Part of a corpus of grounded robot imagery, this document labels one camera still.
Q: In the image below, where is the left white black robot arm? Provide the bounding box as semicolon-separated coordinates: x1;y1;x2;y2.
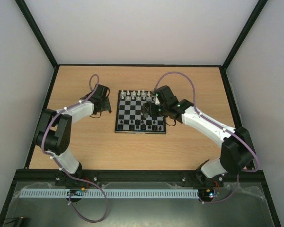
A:
34;85;111;175

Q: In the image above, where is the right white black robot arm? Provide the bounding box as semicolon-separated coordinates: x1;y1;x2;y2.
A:
142;86;255;185

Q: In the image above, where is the black and grey chessboard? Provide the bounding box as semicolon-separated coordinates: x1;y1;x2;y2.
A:
115;90;166;134

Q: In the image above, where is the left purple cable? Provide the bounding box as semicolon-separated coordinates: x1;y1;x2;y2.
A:
41;74;108;223

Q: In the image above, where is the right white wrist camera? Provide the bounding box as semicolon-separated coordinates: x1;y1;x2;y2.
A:
155;96;160;105

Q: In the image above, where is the black aluminium mounting rail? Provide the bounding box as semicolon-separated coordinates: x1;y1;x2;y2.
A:
54;170;223;188

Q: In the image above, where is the black enclosure frame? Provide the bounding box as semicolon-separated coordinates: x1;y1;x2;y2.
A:
0;0;281;227

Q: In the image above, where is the light blue slotted cable duct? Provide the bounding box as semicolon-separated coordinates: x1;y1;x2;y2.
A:
19;189;199;199

